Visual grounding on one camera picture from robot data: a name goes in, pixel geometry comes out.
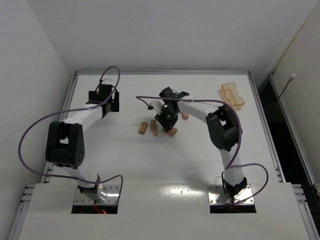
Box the engraved long wood block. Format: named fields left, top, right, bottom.
left=162, top=127, right=178, bottom=137
left=181, top=112, right=189, bottom=120

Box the orange translucent plastic box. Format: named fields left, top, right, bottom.
left=219, top=82, right=245, bottom=111

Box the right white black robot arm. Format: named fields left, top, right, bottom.
left=149, top=87, right=247, bottom=199

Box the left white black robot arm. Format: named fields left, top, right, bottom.
left=45, top=80, right=120, bottom=203

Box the lower long wood block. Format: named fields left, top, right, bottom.
left=141, top=122, right=148, bottom=135

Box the plain long wood block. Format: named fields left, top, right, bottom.
left=138, top=124, right=142, bottom=135

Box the plain wood cube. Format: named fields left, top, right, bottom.
left=151, top=125, right=158, bottom=133

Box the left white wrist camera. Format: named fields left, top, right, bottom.
left=102, top=78, right=115, bottom=85

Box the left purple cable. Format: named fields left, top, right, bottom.
left=17, top=65, right=124, bottom=208

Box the purple cable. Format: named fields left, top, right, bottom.
left=135, top=95, right=269, bottom=208
left=17, top=65, right=124, bottom=208

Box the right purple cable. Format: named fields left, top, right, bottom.
left=135, top=95, right=269, bottom=208

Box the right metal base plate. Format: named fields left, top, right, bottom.
left=207, top=184, right=255, bottom=207

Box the metal base plate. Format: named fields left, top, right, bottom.
left=207, top=184, right=255, bottom=207
left=73, top=184, right=120, bottom=206

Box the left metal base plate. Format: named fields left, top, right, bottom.
left=73, top=184, right=120, bottom=206

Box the black wall cable with plug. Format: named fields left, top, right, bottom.
left=264, top=73, right=296, bottom=118

